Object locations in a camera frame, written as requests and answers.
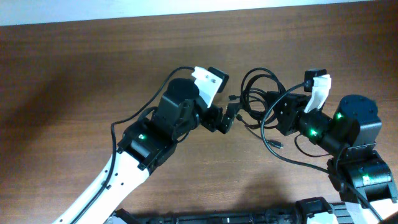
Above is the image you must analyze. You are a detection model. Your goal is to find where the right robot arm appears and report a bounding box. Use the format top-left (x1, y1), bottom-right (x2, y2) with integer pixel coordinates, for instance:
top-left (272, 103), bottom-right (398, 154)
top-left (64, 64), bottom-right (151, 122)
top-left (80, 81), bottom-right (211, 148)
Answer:
top-left (266, 91), bottom-right (397, 223)

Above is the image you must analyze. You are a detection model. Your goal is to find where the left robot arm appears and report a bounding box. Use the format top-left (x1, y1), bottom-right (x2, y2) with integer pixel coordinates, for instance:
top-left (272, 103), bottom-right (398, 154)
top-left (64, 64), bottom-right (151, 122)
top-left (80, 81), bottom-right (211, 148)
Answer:
top-left (56, 78), bottom-right (241, 223)

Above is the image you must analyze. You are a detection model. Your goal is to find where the right camera cable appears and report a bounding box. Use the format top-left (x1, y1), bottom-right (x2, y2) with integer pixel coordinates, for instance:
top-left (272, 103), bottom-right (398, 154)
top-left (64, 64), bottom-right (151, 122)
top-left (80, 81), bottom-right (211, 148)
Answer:
top-left (260, 81), bottom-right (385, 222)

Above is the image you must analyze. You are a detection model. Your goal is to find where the camera cable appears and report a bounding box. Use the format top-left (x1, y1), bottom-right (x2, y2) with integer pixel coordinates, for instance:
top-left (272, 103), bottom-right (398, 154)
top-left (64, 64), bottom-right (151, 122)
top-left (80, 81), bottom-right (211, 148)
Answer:
top-left (260, 81), bottom-right (385, 222)
top-left (70, 66), bottom-right (195, 224)

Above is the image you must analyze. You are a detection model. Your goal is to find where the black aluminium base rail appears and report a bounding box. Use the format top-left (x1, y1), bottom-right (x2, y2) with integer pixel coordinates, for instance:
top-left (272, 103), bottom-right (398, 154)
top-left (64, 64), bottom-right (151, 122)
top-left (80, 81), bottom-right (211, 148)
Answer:
top-left (105, 197), bottom-right (354, 224)

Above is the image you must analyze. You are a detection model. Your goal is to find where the left camera cable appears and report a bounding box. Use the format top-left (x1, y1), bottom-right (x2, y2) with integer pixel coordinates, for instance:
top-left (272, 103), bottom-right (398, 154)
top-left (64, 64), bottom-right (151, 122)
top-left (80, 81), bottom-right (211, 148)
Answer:
top-left (70, 66), bottom-right (195, 224)

